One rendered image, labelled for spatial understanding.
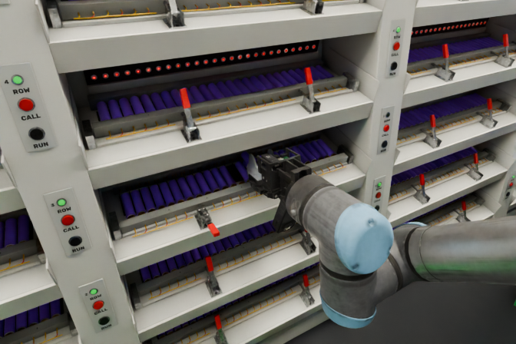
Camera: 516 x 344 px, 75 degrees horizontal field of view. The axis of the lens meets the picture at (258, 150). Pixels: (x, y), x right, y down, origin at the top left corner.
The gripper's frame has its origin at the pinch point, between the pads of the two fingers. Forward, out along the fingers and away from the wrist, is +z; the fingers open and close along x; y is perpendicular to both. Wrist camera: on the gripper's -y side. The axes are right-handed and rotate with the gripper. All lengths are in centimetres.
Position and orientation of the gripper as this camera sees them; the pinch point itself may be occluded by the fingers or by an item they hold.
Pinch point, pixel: (255, 168)
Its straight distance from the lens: 78.5
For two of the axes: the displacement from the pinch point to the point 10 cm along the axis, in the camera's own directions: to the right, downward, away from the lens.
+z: -4.6, -3.1, 8.3
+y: -0.8, -9.2, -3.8
